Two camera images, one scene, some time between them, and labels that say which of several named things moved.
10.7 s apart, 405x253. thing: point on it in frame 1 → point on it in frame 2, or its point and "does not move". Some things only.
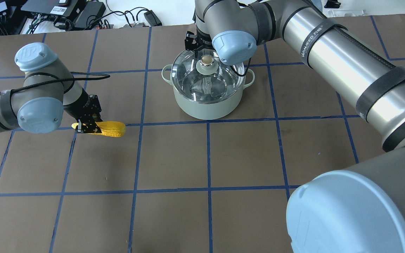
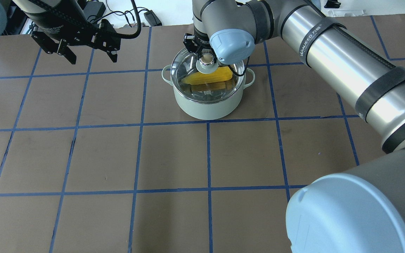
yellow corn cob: (110, 129) → (222, 73)
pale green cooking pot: (208, 111) does not move
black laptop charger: (152, 18) does not move
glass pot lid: (205, 78) does not move
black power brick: (90, 14) does not move
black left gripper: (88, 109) → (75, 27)
